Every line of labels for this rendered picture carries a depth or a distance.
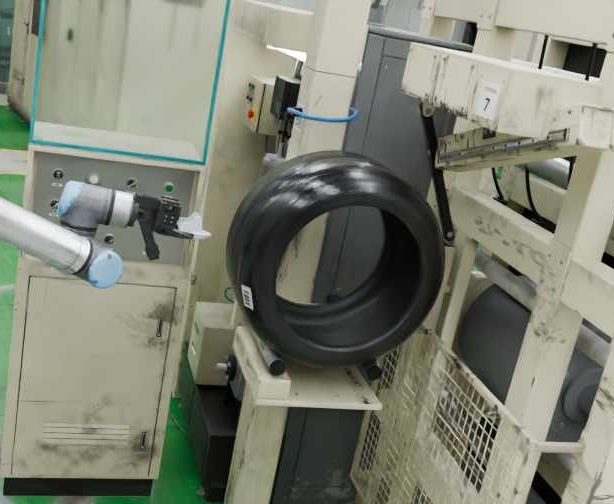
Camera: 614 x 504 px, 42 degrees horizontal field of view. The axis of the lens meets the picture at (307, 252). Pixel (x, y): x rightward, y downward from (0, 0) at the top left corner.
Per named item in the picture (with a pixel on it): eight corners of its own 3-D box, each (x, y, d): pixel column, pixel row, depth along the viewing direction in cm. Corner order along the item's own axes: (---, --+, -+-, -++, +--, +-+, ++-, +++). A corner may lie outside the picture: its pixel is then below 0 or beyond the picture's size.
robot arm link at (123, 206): (108, 230, 197) (107, 218, 206) (128, 234, 199) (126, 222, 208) (116, 195, 195) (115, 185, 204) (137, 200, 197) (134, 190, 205)
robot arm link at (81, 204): (55, 213, 201) (64, 174, 200) (106, 224, 205) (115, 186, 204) (55, 221, 192) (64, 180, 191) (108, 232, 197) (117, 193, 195)
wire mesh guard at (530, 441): (349, 476, 284) (392, 292, 263) (354, 476, 284) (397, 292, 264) (457, 685, 202) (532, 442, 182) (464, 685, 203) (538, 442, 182)
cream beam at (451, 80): (397, 92, 237) (408, 41, 232) (473, 105, 244) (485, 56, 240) (493, 133, 182) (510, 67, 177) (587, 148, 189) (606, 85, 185)
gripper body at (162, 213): (184, 208, 201) (136, 197, 197) (175, 240, 203) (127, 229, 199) (181, 199, 208) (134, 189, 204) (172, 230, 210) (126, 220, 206)
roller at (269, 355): (255, 324, 249) (242, 319, 248) (262, 312, 249) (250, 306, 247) (280, 378, 218) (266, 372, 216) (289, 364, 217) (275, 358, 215)
